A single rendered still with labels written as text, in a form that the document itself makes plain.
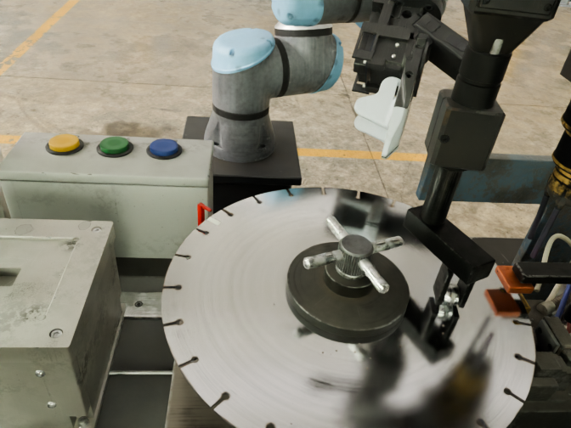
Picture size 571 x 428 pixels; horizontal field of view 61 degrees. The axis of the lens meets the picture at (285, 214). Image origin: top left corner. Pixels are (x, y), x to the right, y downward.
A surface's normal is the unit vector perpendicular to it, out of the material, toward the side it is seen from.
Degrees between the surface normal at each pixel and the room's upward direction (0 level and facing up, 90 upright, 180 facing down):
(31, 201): 90
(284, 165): 0
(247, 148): 72
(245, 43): 8
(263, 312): 0
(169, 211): 90
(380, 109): 38
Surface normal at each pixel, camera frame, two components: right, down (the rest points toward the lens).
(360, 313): 0.10, -0.73
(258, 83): 0.46, 0.57
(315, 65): 0.46, 0.37
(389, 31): -0.12, -0.34
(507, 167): 0.06, 0.61
